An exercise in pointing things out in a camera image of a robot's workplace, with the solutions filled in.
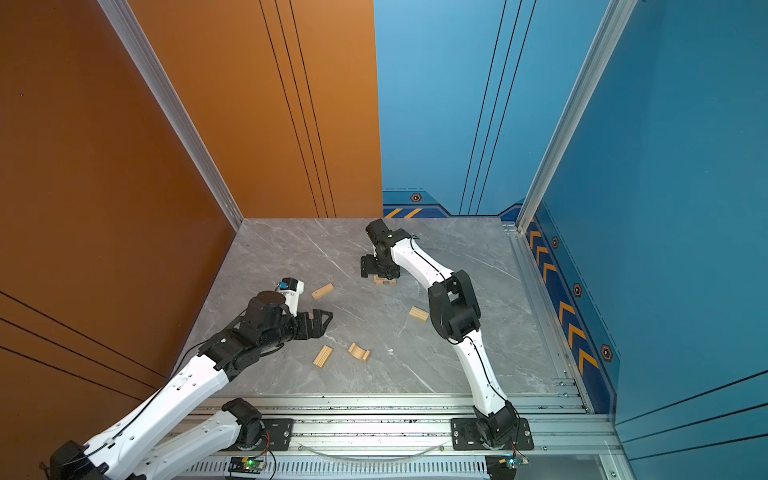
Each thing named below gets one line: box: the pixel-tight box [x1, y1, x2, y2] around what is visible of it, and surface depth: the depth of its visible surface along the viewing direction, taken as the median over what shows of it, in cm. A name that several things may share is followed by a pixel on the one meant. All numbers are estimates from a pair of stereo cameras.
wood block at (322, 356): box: [313, 345, 333, 368], surface depth 87 cm
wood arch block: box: [348, 342, 371, 361], surface depth 87 cm
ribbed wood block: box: [409, 306, 430, 322], surface depth 96 cm
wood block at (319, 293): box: [311, 283, 334, 300], surface depth 101 cm
